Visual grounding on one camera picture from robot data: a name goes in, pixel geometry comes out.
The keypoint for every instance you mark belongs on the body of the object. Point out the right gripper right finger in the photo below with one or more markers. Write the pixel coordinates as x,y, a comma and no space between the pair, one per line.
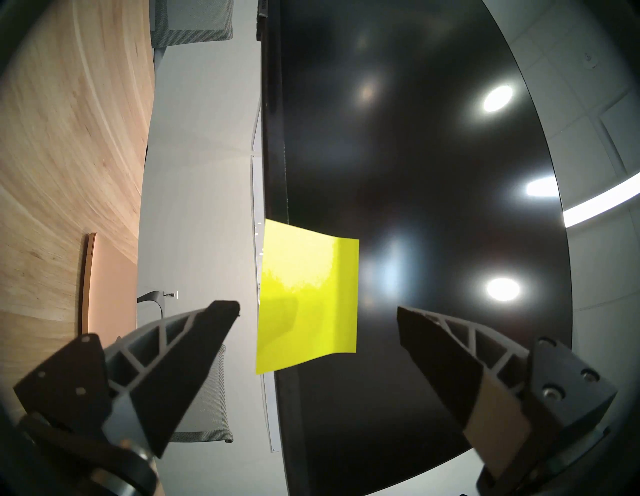
500,385

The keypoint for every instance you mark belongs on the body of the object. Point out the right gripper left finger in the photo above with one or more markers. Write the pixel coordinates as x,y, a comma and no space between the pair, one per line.
165,370

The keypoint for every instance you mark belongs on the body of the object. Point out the peeled yellow sticky note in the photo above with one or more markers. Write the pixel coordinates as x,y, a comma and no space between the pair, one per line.
310,300

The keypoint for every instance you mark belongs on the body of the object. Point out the black curved monitor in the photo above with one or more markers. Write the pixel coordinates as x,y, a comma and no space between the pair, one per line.
415,225

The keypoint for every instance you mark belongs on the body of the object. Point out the grey mesh office chair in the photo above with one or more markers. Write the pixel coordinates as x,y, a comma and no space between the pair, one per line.
192,20
210,400

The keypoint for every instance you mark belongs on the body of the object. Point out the gold closed laptop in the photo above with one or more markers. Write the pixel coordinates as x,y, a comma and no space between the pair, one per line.
107,285

